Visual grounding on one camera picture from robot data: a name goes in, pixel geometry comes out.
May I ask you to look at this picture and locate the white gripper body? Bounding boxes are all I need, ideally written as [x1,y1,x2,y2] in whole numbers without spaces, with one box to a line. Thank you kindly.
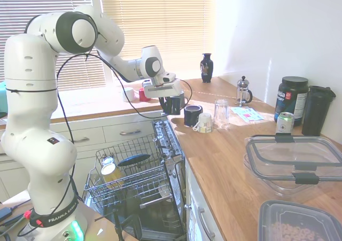
[142,80,184,100]

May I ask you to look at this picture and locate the dark blue ceramic mug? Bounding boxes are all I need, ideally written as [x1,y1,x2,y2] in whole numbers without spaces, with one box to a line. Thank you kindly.
[166,90,186,116]

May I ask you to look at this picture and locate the navy mug with white rim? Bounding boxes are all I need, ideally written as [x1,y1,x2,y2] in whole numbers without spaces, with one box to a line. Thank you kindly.
[183,104,204,127]

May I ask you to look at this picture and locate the red mug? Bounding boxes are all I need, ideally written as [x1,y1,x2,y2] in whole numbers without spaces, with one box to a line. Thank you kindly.
[138,88,152,102]

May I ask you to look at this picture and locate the stainless steel dishwasher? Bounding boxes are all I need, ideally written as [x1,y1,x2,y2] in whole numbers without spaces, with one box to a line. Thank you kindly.
[85,118,188,241]

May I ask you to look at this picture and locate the plain white mug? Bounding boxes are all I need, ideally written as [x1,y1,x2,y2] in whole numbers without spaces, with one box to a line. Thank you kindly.
[122,87,135,103]

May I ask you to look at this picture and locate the yellow ceramic mug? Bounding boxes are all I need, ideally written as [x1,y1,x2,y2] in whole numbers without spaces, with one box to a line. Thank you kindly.
[100,162,125,190]

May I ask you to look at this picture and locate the white printed cup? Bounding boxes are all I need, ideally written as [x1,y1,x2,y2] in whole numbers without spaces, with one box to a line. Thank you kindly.
[192,112,214,134]

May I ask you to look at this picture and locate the clear tall glass tumbler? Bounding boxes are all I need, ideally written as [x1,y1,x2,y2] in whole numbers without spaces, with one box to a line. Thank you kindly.
[213,98,231,130]

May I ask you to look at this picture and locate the black painted vase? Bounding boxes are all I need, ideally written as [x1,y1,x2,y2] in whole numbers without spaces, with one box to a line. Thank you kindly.
[199,53,215,84]

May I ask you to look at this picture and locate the white drawer cabinet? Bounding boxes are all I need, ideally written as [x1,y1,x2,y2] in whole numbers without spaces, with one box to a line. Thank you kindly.
[0,112,168,199]

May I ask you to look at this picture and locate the blue ceramic plate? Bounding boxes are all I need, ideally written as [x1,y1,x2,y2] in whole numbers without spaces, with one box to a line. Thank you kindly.
[117,153,152,168]

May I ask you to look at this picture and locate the glass French press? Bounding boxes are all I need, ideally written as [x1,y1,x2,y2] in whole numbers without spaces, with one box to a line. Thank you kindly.
[235,75,253,107]

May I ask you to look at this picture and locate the printed paper leaflet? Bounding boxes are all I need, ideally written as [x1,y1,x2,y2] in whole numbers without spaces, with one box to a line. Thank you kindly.
[230,106,266,123]

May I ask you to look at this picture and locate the beige window blind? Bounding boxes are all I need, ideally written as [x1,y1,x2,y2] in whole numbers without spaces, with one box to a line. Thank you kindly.
[98,0,217,84]

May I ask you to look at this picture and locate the clear drinking glass in rack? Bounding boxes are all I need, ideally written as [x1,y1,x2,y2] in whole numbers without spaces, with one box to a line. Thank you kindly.
[100,156,115,169]

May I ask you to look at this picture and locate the white ceramic cup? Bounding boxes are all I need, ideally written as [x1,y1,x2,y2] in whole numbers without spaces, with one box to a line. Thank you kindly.
[157,181,173,199]

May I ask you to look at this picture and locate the white window blind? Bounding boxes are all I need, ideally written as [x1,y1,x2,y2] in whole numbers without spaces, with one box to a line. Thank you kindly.
[0,0,107,92]

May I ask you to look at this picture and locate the white drink can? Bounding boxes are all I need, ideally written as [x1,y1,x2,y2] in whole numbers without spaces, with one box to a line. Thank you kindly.
[275,112,296,136]

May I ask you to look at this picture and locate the black protein powder tub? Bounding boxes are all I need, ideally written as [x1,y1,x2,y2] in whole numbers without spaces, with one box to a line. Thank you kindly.
[274,76,309,127]

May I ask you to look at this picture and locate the clear lidded food container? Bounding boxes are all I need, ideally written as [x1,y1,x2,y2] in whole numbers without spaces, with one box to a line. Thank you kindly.
[243,134,342,199]

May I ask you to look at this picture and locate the black shaker bottle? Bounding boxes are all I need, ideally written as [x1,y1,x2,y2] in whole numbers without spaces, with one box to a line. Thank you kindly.
[301,85,337,137]

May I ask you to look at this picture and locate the teal plastic box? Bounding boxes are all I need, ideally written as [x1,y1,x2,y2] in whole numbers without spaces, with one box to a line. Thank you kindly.
[0,80,7,114]

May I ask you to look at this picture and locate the grey container with cereal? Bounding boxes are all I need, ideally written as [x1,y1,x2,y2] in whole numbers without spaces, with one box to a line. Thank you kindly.
[257,199,342,241]

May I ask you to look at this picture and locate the wire dishwasher rack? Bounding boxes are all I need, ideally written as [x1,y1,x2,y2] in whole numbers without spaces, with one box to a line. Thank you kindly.
[84,134,175,210]

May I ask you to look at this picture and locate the white cabinet with bar handle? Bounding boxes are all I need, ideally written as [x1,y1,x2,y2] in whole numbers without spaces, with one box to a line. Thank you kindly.
[184,159,226,241]

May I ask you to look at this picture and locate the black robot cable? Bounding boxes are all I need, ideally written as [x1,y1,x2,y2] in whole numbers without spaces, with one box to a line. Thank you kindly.
[5,51,193,241]

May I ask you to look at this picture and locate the black camera stand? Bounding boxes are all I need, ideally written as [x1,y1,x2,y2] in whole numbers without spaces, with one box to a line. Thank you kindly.
[95,208,143,241]

